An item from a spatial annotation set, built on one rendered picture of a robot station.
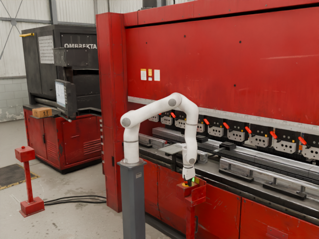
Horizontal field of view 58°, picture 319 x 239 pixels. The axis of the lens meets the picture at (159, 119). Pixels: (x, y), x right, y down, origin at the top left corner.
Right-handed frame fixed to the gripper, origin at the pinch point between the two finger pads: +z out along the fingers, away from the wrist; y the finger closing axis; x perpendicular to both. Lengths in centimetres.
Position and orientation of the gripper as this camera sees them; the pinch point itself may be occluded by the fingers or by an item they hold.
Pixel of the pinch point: (189, 183)
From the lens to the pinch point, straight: 242.1
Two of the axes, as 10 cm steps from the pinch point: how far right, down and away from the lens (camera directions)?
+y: -8.0, 2.2, -5.5
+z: 0.8, 9.6, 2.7
